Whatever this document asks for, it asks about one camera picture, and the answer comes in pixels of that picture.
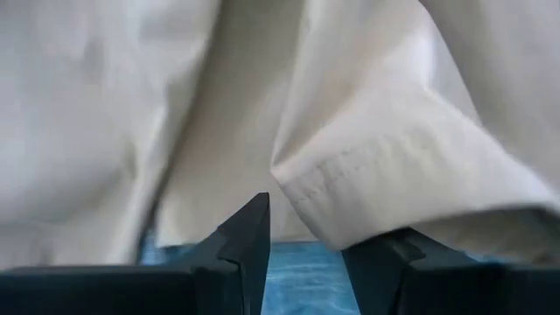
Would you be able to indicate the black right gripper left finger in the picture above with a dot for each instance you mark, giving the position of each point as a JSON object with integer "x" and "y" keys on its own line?
{"x": 131, "y": 293}

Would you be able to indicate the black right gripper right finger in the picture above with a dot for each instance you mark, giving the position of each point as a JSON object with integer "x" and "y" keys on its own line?
{"x": 437, "y": 289}

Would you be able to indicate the blue striped garment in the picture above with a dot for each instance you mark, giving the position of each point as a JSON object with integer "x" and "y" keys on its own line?
{"x": 306, "y": 280}

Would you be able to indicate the beige trousers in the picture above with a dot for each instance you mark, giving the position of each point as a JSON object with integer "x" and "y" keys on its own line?
{"x": 219, "y": 109}

